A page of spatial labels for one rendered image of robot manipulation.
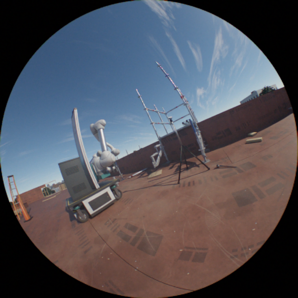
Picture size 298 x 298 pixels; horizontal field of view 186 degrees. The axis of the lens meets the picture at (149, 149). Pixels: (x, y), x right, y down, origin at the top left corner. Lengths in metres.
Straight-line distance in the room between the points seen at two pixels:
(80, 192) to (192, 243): 1.27
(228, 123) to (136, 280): 2.70
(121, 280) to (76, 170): 1.24
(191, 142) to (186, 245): 2.23
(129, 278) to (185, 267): 0.29
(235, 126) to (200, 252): 2.39
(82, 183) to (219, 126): 2.83
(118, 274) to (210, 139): 2.59
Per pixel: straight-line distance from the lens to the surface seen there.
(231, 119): 2.51
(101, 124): 1.51
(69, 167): 1.36
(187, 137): 2.45
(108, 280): 0.73
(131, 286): 0.65
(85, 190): 1.36
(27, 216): 4.10
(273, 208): 0.75
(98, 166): 1.40
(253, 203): 0.76
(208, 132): 2.40
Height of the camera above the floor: 0.56
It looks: level
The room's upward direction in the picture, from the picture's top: 23 degrees counter-clockwise
